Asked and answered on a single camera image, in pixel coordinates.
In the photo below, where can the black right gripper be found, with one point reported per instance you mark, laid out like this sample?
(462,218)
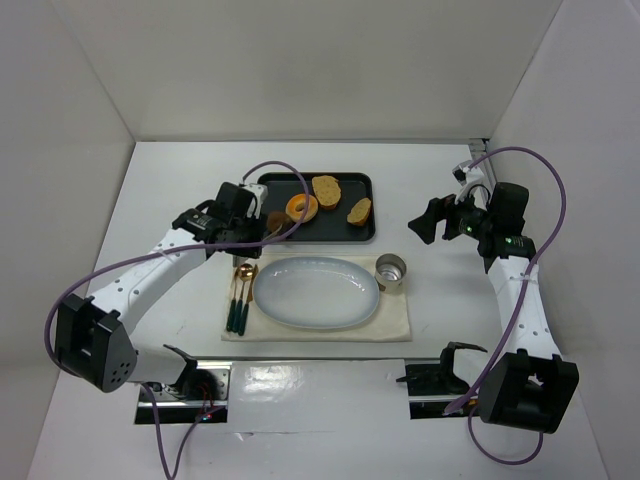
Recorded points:
(448,218)

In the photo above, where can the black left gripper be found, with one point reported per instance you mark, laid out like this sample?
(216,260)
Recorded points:
(248,245)

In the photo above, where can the brown chocolate croissant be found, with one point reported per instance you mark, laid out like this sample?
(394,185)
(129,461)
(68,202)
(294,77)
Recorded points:
(277,222)

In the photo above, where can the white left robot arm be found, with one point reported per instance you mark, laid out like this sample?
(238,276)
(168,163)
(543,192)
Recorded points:
(93,334)

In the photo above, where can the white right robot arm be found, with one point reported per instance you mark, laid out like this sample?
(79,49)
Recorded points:
(525,383)

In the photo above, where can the small bread slice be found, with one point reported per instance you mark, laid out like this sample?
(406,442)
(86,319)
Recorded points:
(360,212)

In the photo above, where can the large bread slice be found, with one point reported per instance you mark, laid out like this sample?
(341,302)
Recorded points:
(327,191)

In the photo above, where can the orange bagel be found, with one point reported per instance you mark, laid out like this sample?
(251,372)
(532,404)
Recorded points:
(302,208)

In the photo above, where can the stainless steel cup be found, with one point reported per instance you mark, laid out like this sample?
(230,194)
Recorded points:
(390,271)

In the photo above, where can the light blue oval plate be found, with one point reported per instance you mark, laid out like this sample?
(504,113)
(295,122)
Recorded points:
(318,293)

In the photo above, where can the black baking tray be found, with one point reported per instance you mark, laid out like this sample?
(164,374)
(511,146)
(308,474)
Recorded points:
(328,226)

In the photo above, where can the gold spoon green handle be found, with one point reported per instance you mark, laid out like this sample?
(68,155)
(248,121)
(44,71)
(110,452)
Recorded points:
(246,273)

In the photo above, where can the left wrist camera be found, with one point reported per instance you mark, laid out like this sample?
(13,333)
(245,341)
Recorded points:
(260,193)

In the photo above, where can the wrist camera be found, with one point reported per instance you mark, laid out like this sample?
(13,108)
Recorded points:
(468,177)
(260,193)

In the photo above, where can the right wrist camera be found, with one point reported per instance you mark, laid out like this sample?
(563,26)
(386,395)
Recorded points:
(468,177)

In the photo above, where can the gold fork green handle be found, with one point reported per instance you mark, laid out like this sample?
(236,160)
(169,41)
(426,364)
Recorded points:
(233,302)

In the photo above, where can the gold knife green handle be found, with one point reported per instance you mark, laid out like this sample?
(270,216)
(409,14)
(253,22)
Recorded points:
(248,296)

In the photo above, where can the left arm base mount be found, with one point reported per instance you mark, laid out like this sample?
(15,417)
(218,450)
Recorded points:
(207,395)

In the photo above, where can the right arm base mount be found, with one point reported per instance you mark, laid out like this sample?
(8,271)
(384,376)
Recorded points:
(430,388)

